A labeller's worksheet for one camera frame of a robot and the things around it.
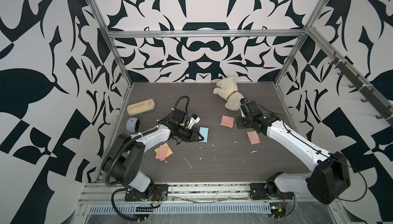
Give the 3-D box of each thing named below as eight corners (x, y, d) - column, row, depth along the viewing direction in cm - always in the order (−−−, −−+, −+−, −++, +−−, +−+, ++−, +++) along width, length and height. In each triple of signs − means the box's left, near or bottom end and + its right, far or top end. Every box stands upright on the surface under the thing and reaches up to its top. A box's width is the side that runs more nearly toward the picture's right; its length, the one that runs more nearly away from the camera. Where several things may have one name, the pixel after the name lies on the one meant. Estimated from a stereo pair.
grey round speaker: (128, 133, 93) (123, 127, 88) (131, 123, 98) (127, 117, 92) (137, 133, 93) (134, 127, 88) (140, 123, 98) (137, 117, 92)
